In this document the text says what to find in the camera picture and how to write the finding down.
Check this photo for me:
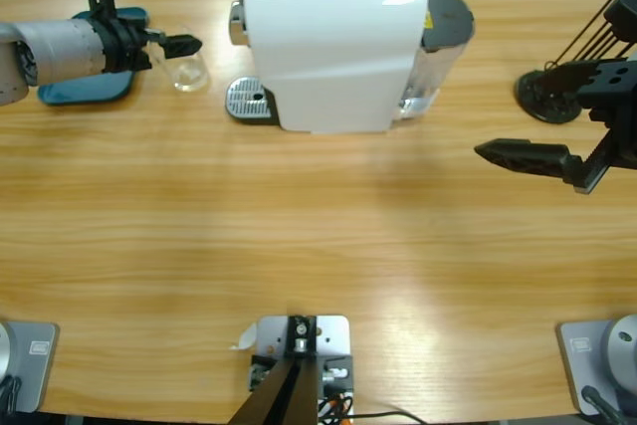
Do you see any thin black cable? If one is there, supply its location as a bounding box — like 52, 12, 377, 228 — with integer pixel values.
347, 409, 432, 425

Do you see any white capsule coffee machine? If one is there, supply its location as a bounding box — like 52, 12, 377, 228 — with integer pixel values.
226, 0, 430, 137

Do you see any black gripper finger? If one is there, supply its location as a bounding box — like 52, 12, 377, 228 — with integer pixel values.
162, 33, 204, 61
534, 60, 604, 97
474, 137, 584, 185

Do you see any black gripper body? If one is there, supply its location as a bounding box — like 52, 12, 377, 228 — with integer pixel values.
97, 15, 166, 76
571, 57, 637, 196

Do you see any clear drinking glass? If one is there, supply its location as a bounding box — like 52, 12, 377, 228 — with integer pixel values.
146, 25, 210, 94

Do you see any white paper tag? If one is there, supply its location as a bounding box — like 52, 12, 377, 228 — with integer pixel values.
228, 322, 260, 351

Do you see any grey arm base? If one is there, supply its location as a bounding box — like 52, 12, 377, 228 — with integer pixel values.
0, 319, 61, 415
555, 314, 637, 417

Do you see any orange cable bundle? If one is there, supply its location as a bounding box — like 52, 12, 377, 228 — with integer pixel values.
318, 391, 355, 419

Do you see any teal plastic tray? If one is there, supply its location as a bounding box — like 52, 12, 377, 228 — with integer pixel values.
37, 6, 150, 107

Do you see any dark camera post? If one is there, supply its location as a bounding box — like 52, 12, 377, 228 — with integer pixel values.
229, 314, 319, 425

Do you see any black capsule holder with rods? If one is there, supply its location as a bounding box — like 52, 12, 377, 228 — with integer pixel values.
515, 0, 633, 125

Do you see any dark wrist camera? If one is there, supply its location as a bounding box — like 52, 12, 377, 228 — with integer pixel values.
602, 0, 637, 44

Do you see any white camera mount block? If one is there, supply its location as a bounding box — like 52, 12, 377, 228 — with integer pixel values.
248, 314, 355, 425

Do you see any clear water tank grey lid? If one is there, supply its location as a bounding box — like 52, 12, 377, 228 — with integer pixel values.
395, 0, 477, 123

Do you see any black base cable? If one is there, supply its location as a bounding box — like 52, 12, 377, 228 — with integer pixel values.
0, 373, 24, 416
580, 384, 626, 425

